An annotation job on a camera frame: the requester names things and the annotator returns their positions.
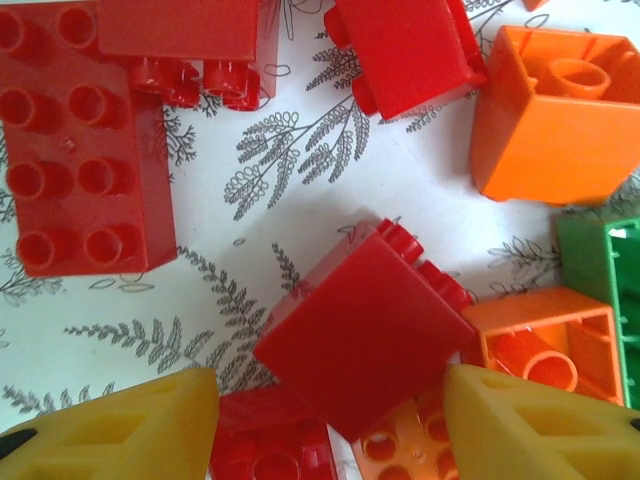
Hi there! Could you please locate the orange long lego brick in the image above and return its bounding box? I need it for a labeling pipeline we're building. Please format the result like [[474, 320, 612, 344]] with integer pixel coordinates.
[[349, 394, 459, 480]]

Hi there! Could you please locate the red small lego brick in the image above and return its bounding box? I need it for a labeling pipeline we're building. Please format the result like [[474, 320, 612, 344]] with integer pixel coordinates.
[[208, 384, 341, 480], [253, 218, 479, 444], [97, 0, 279, 111], [323, 0, 489, 121]]

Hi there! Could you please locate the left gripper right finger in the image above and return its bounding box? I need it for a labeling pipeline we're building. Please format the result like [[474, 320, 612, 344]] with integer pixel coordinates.
[[442, 363, 640, 480]]

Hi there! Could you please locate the red long lego brick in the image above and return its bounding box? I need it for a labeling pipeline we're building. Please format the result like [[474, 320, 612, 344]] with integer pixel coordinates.
[[0, 0, 179, 279]]

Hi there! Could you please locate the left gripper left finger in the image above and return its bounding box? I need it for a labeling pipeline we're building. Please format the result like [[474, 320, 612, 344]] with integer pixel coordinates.
[[0, 367, 222, 480]]

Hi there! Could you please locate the green long lego brick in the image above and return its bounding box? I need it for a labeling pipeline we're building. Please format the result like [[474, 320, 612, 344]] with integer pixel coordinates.
[[555, 215, 640, 409]]

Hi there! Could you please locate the floral patterned table cover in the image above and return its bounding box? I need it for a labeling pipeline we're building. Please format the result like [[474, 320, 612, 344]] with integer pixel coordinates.
[[0, 0, 640, 480]]

